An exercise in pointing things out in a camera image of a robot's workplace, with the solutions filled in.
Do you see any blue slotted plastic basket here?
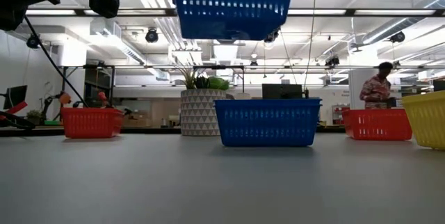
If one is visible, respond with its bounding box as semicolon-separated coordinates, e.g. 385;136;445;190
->
168;0;300;41
213;98;323;147

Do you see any black metal shelf rack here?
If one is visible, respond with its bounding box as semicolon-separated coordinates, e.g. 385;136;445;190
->
60;64;116;109

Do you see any black ceiling spotlight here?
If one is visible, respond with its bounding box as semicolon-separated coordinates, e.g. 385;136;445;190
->
145;28;160;44
26;33;40;49
389;31;406;44

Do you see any succulent in patterned white pot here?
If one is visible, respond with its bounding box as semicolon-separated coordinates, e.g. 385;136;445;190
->
175;62;231;137

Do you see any person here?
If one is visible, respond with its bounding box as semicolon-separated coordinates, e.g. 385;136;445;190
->
359;61;398;110

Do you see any red slotted plastic basket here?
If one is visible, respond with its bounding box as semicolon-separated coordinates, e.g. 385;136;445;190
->
60;107;125;139
342;108;414;141

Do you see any yellow slotted plastic basket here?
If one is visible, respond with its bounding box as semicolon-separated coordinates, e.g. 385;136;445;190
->
401;90;445;151

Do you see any small green potted plant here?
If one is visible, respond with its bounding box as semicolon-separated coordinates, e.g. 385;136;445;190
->
26;109;43;125

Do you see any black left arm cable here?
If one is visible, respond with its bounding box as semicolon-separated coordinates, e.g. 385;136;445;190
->
23;15;90;109

